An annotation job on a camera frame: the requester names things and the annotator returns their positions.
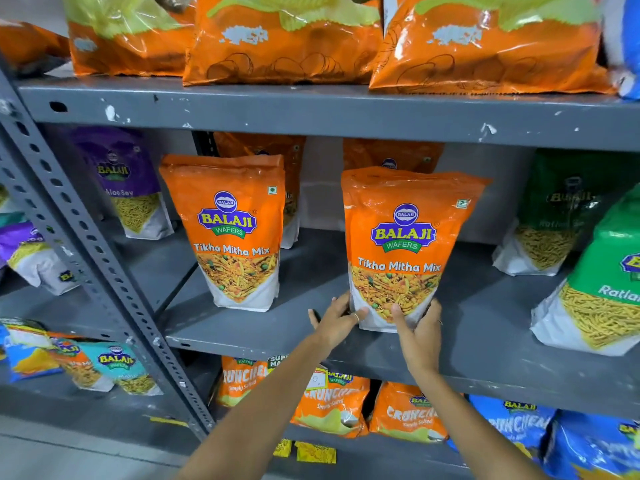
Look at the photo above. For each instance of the person's right hand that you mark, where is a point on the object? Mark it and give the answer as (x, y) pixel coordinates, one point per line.
(420, 344)

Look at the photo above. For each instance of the person's left hand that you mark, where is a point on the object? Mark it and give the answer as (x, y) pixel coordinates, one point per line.
(334, 324)

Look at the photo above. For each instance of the person's left thumb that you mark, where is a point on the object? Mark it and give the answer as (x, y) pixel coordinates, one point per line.
(359, 315)

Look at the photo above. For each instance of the person's right thumb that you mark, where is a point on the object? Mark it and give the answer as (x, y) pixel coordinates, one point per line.
(398, 318)

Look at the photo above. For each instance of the person's left little finger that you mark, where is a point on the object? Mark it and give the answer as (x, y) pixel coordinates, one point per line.
(315, 319)

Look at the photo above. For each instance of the orange snack mix pouch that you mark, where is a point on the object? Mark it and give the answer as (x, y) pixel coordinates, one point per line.
(230, 229)
(400, 244)
(292, 164)
(395, 153)

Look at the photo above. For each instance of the person's left forearm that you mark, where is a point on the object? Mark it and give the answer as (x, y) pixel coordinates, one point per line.
(260, 414)

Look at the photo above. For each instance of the person's right forearm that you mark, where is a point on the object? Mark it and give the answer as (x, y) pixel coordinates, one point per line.
(465, 429)

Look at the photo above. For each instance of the dark green snack packet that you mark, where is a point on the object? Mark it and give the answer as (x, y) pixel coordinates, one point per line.
(276, 362)

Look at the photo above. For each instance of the orange simply salted chips bag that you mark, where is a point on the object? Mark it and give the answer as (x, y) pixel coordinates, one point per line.
(240, 382)
(407, 414)
(330, 404)

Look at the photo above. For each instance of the yellow shelf label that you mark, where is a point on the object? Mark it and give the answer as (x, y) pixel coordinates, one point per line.
(169, 421)
(316, 453)
(282, 447)

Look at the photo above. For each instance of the green sev snack pouch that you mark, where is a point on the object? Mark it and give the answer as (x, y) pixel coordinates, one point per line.
(555, 209)
(600, 294)

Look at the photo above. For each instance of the teal snack pouch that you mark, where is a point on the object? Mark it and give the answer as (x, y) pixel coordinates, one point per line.
(9, 207)
(122, 369)

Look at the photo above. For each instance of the grey metal shelf rack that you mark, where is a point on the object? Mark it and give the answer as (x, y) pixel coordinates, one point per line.
(320, 112)

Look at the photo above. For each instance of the small orange snack pouch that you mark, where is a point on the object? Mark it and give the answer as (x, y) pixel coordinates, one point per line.
(80, 367)

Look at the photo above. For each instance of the purple sev snack pouch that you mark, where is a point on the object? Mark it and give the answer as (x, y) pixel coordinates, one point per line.
(35, 259)
(122, 169)

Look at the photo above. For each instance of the large orange chips bag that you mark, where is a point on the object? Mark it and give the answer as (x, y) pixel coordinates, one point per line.
(125, 39)
(490, 49)
(285, 44)
(30, 44)

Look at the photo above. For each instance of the blue and yellow snack packet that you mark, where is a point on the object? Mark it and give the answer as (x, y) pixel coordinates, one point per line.
(25, 352)

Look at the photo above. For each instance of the large blue chips bag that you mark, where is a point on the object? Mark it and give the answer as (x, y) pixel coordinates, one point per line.
(625, 39)

